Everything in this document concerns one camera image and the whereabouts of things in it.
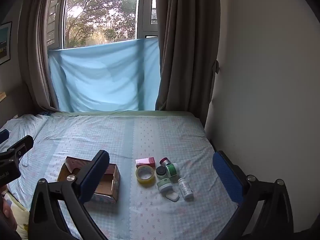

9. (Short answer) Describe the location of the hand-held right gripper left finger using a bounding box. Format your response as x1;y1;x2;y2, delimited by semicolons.
28;150;110;240

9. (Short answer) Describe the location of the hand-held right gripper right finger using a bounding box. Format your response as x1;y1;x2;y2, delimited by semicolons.
212;150;294;240

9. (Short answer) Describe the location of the cardboard box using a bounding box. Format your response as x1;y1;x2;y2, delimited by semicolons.
57;156;121;204

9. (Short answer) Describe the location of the white pill bottle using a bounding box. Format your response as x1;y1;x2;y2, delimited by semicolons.
177;177;194;200

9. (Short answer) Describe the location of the yellow tape roll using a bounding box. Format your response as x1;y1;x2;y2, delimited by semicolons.
135;165;156;185

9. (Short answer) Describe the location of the pink carton box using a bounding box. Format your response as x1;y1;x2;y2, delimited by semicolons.
135;157;156;168

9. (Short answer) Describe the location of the green jar with white lid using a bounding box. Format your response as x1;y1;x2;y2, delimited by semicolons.
165;162;180;177

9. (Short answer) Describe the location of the white jar with green label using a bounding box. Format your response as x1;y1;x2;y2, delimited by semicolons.
157;178;173;193

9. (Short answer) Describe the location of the checked pillow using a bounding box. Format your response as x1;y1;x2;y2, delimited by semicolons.
0;114;49;142

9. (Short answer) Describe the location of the yellow printed blanket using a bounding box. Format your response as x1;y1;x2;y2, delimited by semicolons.
5;191;32;240

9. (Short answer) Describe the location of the brown curtain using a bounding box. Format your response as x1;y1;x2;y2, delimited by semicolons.
155;0;221;128
18;0;71;112

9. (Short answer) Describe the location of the light blue hanging cloth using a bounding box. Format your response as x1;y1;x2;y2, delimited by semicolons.
47;37;162;112

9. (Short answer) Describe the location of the framed wall picture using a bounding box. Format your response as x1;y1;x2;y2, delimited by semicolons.
0;21;12;66

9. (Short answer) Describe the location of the window with grey frame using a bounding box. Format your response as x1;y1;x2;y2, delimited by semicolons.
46;0;159;51

